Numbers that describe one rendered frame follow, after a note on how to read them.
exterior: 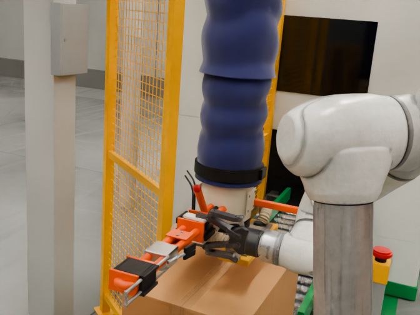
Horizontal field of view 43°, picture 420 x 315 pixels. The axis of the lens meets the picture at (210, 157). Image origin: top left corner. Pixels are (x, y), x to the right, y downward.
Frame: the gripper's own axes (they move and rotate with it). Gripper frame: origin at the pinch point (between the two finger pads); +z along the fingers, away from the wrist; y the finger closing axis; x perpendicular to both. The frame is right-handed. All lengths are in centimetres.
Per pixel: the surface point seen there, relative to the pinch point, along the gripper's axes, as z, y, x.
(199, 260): 7.9, 23.4, 26.1
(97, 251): 152, 120, 182
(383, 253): -50, 14, 46
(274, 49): -11, -50, 25
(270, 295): -20.1, 24.6, 18.4
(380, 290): -52, 28, 46
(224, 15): 2, -59, 16
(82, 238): 175, 120, 196
